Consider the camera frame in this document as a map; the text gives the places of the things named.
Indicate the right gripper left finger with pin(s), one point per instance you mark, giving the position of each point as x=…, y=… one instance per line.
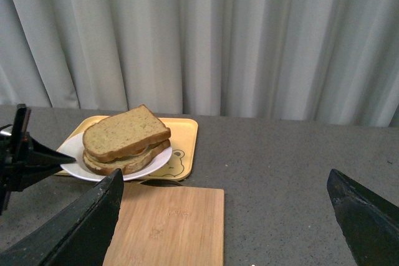
x=78, y=235

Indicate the white round plate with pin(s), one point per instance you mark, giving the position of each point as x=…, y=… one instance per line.
x=74, y=147

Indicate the grey curtain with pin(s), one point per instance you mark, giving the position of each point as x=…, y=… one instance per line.
x=332, y=61

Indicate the yellow bear tray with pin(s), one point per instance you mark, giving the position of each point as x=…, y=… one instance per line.
x=183, y=142

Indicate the bamboo cutting board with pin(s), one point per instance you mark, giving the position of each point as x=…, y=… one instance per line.
x=168, y=226

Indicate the bread slice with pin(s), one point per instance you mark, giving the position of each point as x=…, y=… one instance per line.
x=124, y=134
x=128, y=164

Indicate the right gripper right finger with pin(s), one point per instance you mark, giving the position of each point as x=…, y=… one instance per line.
x=368, y=222

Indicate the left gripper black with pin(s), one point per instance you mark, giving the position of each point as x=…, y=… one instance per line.
x=15, y=147

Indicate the fake fried egg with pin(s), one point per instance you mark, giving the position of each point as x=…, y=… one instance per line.
x=136, y=152

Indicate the metal cutting board handle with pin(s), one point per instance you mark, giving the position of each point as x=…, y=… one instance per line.
x=160, y=183

